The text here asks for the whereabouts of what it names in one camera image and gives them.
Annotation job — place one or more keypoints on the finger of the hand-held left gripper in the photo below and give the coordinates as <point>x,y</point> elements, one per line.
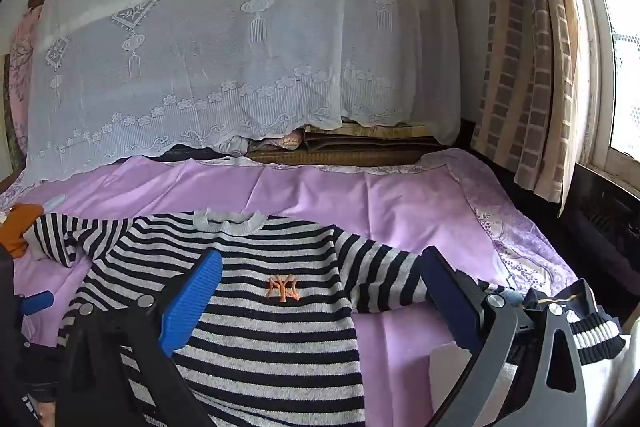
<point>37,302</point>

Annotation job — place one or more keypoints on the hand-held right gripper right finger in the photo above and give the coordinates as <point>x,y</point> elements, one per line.
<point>452,302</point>

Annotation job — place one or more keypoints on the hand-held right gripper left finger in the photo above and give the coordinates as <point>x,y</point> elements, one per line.
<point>192,302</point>

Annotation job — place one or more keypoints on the black grey striped sweater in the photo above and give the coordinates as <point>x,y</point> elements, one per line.
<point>280,347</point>

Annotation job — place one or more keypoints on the orange cloth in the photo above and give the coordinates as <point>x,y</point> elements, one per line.
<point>20,227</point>

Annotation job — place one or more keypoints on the purple bed sheet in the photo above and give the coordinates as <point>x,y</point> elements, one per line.
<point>390,207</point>

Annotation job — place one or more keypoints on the navy garment with striped cuff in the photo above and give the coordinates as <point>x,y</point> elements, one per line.
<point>595,332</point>

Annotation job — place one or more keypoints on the cream knit garment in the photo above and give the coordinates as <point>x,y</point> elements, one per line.
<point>615,387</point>

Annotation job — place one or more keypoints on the pink patterned pillow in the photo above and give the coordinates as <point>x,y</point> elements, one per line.
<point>290,141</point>

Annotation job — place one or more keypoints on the folded brown blankets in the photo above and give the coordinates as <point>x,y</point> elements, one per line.
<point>350,142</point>

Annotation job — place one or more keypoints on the pink floral fabric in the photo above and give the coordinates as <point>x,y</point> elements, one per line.
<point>20,72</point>

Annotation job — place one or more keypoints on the white lace cloth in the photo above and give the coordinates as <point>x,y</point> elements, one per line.
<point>225,57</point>

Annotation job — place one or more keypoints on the brick pattern curtain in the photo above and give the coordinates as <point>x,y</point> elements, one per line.
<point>520,57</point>

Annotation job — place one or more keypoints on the window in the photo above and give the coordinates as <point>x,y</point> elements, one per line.
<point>625,57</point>

